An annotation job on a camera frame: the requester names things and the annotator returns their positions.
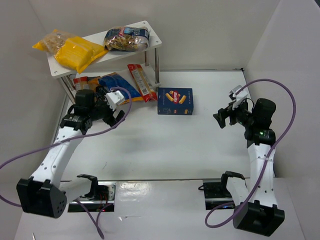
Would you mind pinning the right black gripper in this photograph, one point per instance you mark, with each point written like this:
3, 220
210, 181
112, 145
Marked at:
229, 114

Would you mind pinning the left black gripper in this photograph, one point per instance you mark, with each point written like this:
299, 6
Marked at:
110, 115

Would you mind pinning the blue and orange pasta bag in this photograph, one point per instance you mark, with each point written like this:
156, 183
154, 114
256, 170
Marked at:
114, 80

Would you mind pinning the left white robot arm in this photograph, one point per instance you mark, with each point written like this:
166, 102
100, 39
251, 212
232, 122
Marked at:
42, 193

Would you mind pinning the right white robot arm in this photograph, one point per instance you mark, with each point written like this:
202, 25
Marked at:
256, 208

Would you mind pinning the yellow pasta bag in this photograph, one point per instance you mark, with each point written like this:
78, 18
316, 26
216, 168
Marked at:
78, 53

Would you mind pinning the dark blue mixed pasta bag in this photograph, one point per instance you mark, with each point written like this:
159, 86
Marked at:
127, 39

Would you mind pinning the clear bag of fusilli pasta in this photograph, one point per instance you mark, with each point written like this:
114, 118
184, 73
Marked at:
53, 41

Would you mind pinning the brown spaghetti pack black label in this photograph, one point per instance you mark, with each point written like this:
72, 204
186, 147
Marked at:
93, 82

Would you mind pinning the red spaghetti pack right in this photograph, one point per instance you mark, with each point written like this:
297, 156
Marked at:
142, 82

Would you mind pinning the red spaghetti pack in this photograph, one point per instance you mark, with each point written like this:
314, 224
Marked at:
81, 83
142, 82

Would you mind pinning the red spaghetti pack left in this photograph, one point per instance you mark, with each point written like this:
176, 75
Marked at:
81, 83

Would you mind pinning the blue Barilla rigatoni box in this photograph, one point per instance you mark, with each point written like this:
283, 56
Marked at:
175, 101

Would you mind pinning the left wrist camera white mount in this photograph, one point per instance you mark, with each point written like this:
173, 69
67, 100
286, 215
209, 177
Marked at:
114, 99

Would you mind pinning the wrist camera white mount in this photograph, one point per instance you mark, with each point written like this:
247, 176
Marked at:
114, 99
237, 95

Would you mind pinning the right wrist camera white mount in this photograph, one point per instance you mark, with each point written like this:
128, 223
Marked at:
237, 95

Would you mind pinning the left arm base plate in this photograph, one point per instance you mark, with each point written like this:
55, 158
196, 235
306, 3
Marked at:
104, 200

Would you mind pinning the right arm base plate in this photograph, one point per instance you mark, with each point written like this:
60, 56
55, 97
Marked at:
215, 195

